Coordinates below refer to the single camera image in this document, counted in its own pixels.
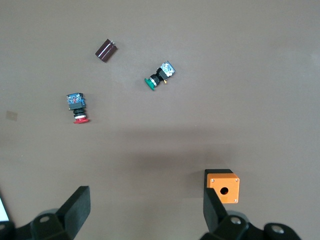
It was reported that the green mushroom push button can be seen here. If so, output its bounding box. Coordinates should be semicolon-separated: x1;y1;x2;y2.
144;60;176;92

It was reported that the brown tape patch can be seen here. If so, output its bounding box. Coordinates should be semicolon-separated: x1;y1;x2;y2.
5;110;18;122

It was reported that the dark maroon cylindrical capacitor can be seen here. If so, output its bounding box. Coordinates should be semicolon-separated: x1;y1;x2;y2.
94;38;119;63

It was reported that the red mushroom push button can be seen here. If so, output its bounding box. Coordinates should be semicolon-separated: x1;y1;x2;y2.
66;92;91;125

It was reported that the white drawer cabinet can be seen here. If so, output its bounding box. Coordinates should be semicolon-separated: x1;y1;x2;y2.
0;191;10;223

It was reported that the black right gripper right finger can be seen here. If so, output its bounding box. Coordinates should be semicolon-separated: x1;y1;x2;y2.
199;187;305;240

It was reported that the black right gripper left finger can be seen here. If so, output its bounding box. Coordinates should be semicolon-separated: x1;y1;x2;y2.
14;186;91;240

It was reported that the orange push button enclosure box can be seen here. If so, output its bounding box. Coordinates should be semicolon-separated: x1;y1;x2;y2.
204;169;240;205

